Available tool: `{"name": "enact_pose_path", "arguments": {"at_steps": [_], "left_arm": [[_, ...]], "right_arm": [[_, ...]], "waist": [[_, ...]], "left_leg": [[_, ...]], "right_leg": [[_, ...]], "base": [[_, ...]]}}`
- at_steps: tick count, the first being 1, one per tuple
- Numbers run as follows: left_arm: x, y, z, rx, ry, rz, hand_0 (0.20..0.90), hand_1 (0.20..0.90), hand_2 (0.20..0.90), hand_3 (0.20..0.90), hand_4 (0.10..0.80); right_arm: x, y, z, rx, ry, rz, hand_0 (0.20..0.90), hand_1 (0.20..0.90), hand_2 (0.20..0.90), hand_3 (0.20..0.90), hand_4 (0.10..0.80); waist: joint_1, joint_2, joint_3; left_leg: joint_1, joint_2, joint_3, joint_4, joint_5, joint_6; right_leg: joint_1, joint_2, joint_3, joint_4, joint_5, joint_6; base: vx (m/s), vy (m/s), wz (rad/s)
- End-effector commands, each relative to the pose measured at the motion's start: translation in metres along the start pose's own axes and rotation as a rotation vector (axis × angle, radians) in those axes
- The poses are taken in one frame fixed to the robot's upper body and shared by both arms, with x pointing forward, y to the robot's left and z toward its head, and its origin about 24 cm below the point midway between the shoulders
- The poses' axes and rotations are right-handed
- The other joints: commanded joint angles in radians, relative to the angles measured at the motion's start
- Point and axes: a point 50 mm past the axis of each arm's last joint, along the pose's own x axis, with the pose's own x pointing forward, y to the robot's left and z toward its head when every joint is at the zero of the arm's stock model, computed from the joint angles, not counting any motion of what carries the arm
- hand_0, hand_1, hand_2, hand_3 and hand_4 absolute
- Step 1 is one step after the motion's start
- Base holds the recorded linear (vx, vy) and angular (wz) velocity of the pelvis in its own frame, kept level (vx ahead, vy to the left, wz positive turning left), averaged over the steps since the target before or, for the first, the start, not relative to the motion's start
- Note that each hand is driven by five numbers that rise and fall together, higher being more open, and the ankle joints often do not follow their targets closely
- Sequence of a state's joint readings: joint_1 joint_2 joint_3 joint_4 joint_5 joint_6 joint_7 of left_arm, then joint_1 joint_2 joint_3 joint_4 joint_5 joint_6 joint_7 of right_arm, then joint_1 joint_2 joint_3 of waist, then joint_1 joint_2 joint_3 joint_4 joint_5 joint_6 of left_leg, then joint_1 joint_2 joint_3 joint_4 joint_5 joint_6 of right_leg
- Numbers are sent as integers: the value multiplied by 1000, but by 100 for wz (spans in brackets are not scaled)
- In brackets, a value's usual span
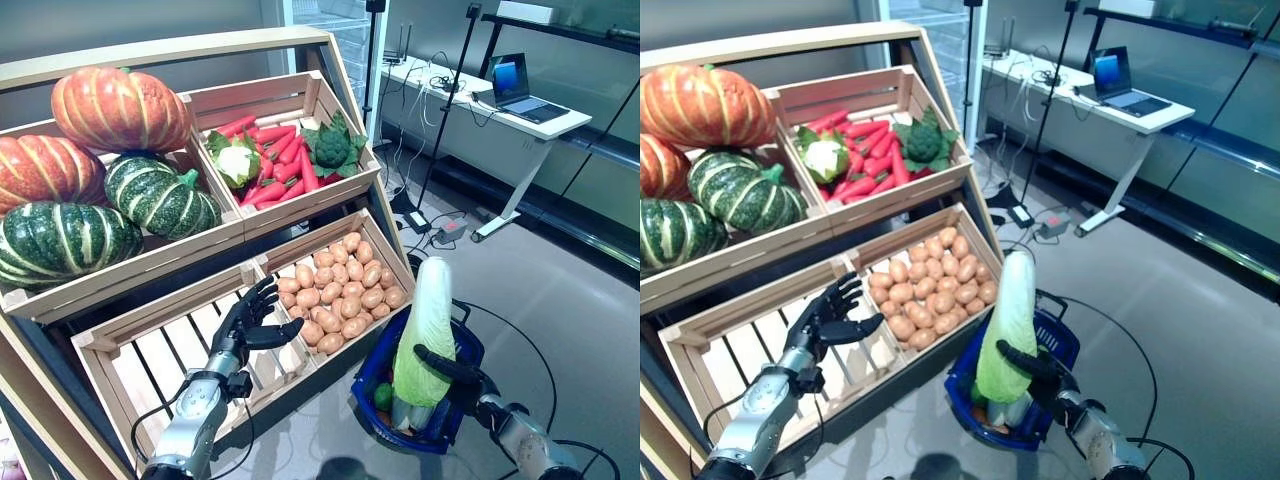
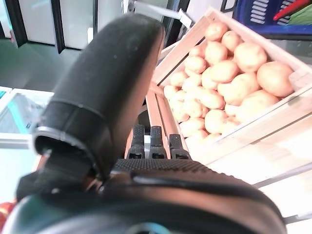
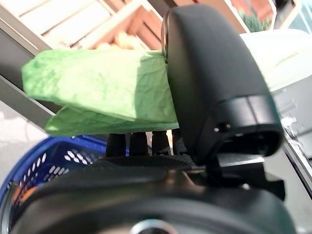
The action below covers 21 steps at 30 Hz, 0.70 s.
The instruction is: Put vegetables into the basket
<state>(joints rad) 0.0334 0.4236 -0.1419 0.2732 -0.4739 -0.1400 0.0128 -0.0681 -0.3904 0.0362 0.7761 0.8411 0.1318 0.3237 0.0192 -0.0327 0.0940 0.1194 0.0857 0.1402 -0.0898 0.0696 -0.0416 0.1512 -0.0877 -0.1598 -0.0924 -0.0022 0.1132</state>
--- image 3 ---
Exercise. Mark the white desk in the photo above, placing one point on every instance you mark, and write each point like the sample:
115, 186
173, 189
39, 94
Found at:
280, 53

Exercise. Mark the black metal bar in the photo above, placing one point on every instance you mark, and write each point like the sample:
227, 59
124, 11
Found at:
298, 168

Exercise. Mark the wooden potato crate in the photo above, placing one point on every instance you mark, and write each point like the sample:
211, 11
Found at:
146, 26

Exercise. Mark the orange fruit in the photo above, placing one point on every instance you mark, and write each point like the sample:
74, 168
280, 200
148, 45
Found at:
22, 196

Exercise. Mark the green broccoli with leaves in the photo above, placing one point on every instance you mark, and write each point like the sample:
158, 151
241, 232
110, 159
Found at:
254, 20

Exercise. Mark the blue plastic shopping basket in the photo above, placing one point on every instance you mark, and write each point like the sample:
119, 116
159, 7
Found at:
24, 156

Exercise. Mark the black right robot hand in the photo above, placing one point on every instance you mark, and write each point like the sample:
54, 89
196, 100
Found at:
214, 73

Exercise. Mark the napa cabbage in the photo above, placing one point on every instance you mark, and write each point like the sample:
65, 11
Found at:
97, 85

